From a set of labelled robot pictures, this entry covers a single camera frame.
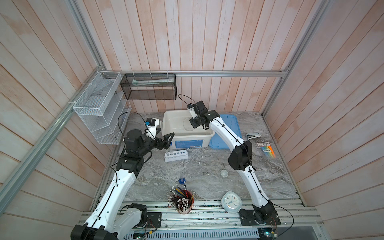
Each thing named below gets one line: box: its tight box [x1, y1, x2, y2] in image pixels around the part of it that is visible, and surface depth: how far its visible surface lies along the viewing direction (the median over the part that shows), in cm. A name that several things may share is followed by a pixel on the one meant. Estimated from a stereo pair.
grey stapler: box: [246, 132, 262, 140], surface depth 106 cm
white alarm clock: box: [221, 191, 243, 214], surface depth 78 cm
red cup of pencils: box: [166, 184, 195, 215], surface depth 68 cm
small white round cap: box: [220, 169, 229, 178], surface depth 88 cm
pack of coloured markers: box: [257, 142, 276, 159], surface depth 100 cm
